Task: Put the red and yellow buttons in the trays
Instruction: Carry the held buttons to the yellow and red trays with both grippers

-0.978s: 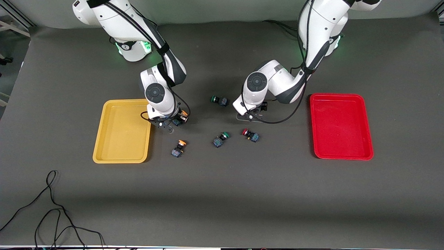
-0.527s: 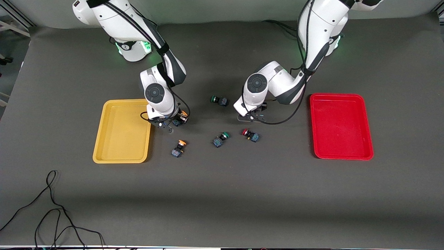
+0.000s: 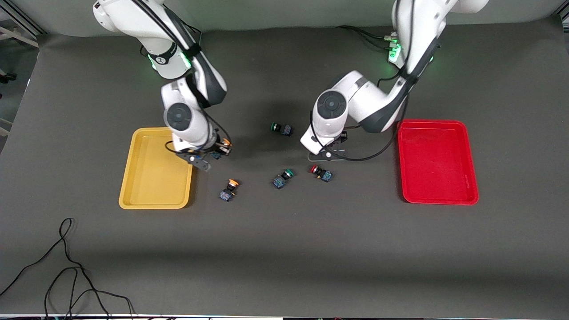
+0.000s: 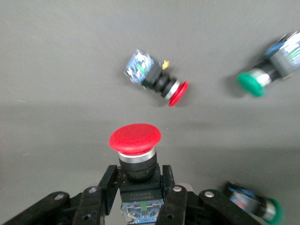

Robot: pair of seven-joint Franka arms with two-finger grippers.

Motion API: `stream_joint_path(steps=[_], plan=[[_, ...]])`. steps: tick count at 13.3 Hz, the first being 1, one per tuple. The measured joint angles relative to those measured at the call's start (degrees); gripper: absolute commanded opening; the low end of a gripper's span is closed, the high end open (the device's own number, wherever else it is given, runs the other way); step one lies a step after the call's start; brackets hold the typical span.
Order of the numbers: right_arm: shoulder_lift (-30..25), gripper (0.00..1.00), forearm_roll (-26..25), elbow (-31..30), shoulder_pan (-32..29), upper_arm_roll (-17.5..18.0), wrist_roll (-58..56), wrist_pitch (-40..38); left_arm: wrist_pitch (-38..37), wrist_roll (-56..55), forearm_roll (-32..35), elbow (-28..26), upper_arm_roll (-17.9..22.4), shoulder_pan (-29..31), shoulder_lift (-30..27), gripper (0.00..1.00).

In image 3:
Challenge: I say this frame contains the yellow push button switch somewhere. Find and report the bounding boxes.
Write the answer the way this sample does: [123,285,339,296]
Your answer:
[211,138,233,160]
[220,179,240,202]

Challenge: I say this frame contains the red push button switch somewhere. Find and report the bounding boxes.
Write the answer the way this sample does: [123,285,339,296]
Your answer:
[309,164,333,182]

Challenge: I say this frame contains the yellow plastic tray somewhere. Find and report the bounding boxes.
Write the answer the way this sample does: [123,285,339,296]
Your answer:
[119,127,197,210]

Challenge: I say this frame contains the red plastic tray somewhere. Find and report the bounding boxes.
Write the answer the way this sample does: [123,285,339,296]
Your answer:
[397,119,480,206]

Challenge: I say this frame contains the dark grey table mat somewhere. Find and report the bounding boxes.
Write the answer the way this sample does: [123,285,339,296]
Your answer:
[0,20,569,318]

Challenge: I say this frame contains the black left arm base cables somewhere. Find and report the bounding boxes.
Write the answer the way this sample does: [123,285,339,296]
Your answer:
[336,25,398,49]

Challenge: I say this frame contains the thin black loose cable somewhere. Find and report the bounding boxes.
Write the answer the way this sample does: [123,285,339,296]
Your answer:
[0,218,135,320]

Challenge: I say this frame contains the white frame bar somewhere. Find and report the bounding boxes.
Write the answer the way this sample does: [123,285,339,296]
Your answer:
[0,26,40,48]

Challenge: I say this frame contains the aluminium frame rail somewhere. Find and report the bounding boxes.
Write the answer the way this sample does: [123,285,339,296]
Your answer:
[0,0,46,35]

